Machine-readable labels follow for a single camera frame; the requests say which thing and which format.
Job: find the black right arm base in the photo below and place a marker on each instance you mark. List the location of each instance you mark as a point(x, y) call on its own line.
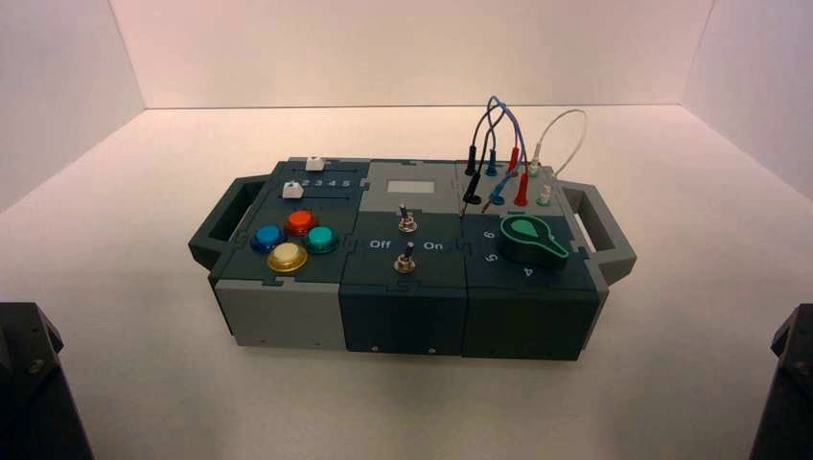
point(787, 413)

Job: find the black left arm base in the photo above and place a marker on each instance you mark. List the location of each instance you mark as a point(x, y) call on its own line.
point(32, 406)

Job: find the white display window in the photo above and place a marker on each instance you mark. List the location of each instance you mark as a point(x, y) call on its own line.
point(411, 187)

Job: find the green push button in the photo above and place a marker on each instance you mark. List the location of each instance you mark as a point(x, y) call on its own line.
point(321, 239)

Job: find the dark teal grey control box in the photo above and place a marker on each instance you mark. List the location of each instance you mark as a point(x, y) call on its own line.
point(406, 317)

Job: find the blue jack socket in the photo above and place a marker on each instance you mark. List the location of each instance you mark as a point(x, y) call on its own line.
point(498, 201)

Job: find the red push button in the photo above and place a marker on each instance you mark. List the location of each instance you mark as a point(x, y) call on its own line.
point(300, 222)

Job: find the white slider knob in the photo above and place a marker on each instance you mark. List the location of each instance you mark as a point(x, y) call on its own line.
point(291, 190)
point(314, 164)

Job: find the green rotary knob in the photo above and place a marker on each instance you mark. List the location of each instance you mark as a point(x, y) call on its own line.
point(527, 238)

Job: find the yellow push button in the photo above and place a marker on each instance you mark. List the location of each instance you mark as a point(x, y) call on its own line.
point(287, 257)

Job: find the blue push button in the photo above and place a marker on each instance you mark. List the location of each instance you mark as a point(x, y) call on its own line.
point(267, 238)

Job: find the metal toggle switch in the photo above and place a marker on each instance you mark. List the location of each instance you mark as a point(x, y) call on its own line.
point(407, 223)
point(404, 263)

